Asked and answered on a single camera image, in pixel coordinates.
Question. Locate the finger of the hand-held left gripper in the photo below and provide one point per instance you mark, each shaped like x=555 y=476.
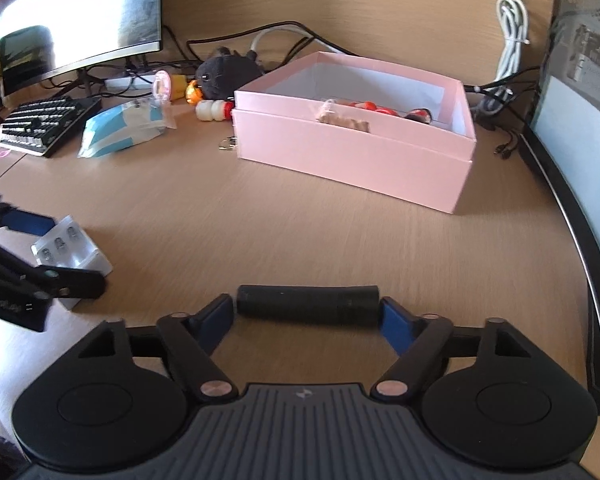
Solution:
x=27 y=222
x=75 y=282

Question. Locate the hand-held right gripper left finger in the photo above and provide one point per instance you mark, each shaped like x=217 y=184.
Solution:
x=215 y=321

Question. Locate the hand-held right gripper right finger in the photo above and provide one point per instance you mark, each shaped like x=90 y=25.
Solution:
x=397 y=325

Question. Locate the white battery case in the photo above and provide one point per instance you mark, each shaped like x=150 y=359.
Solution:
x=75 y=250

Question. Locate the black foam cylinder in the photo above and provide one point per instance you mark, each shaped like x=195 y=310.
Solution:
x=307 y=306

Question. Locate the blue and white packet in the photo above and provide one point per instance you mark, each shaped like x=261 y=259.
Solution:
x=120 y=130

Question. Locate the pink cardboard box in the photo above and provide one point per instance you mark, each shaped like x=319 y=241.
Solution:
x=350 y=160

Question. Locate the black plush toy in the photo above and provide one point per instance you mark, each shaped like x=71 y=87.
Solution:
x=225 y=77

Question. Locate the wooden desktop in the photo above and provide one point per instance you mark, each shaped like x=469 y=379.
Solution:
x=280 y=240

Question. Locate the black keyboard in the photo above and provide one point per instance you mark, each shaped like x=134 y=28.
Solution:
x=50 y=125

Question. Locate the white power strip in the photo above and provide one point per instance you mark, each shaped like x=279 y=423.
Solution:
x=127 y=81

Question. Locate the pink round toy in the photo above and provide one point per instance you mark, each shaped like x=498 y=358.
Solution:
x=162 y=86

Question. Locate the small black red toy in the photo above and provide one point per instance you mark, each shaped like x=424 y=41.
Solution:
x=419 y=116

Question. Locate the orange small toy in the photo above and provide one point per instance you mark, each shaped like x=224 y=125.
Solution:
x=193 y=92

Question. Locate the white and red roller toy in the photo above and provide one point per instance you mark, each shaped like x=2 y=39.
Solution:
x=214 y=110

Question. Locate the grey monitor base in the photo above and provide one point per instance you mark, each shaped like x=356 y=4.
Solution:
x=80 y=15

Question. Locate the red figure toy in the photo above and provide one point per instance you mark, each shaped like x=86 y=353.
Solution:
x=375 y=107

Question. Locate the black curved monitor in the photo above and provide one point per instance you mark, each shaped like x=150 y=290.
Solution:
x=580 y=135

